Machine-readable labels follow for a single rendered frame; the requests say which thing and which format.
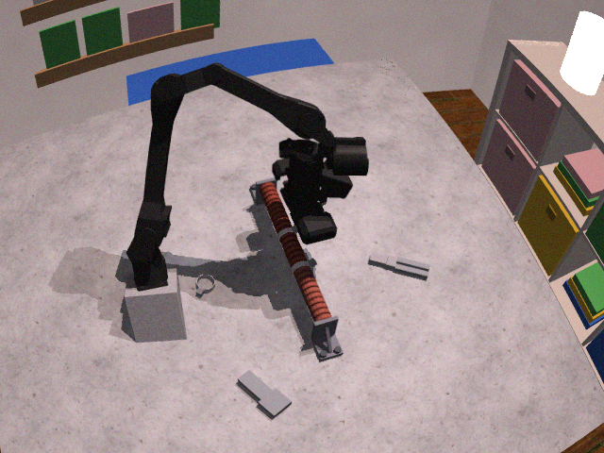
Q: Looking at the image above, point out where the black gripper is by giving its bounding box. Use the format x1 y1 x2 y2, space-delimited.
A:
272 159 337 244

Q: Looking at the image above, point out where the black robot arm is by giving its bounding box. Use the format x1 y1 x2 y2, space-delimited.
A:
126 62 369 292

